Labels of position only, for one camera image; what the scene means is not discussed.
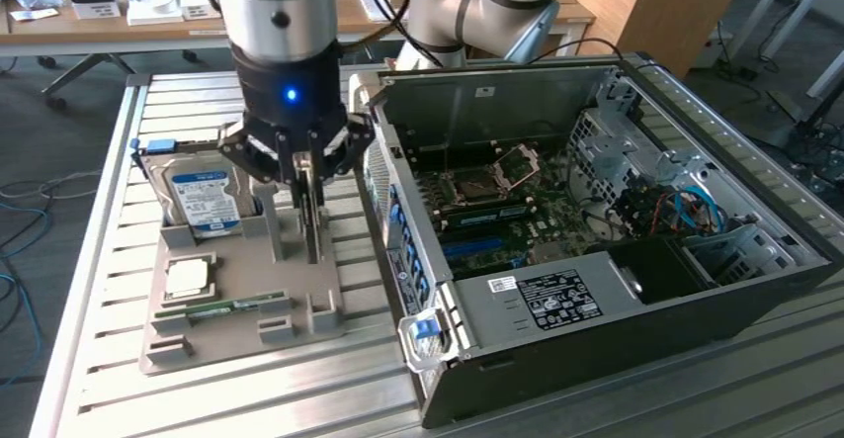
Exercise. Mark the wooden cabinet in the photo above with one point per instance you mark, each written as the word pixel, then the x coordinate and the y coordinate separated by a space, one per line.
pixel 659 8

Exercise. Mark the flat white box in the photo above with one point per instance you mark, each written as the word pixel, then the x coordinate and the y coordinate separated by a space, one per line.
pixel 155 17

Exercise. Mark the perforated metal disk bay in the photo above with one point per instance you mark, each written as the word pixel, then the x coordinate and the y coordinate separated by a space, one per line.
pixel 594 136

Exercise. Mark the green motherboard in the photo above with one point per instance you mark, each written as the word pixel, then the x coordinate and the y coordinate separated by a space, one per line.
pixel 560 220

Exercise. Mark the finned chipset heatsink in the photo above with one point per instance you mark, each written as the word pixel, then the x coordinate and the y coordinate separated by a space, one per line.
pixel 554 253

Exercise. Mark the black open PC case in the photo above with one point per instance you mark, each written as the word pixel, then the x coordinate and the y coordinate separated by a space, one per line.
pixel 594 354

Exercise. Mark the grey component holder tray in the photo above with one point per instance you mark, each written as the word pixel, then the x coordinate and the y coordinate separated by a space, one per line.
pixel 251 324

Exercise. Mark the white box with black lid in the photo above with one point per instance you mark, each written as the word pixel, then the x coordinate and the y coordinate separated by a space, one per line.
pixel 92 0

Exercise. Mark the CPU socket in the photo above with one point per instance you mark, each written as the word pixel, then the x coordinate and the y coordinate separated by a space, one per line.
pixel 475 186

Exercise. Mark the hard disk with blue rails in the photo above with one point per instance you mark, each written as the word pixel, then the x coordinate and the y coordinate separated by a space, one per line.
pixel 198 201

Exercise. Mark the white booklet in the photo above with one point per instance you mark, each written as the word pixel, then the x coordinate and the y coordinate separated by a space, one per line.
pixel 372 5

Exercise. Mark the wooden desk with white frame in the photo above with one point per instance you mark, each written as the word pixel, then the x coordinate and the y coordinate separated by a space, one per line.
pixel 99 30

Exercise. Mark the green loose RAM stick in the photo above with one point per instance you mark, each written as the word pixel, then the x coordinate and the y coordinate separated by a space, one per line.
pixel 224 306

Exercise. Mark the blue expansion slot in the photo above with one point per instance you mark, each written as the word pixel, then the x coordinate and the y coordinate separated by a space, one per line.
pixel 471 249

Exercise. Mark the installed green RAM stick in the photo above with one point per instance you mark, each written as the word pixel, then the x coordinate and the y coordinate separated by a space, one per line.
pixel 482 213

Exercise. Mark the silver CPU chip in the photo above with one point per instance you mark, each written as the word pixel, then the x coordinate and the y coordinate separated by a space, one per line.
pixel 188 280

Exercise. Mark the white label card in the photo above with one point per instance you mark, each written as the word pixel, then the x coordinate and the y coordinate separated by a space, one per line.
pixel 34 14

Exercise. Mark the metal socket cover frame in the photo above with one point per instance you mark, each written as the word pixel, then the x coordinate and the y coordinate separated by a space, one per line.
pixel 527 148

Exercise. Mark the small white cube box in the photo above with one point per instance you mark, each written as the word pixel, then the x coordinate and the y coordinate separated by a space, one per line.
pixel 196 5

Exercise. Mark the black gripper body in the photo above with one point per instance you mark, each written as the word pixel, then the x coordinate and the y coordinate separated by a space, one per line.
pixel 290 87

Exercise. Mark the grey slanted disk bay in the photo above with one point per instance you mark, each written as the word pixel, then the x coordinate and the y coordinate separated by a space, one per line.
pixel 759 255

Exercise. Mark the grey power supply unit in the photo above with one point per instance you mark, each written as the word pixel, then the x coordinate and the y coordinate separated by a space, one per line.
pixel 488 309

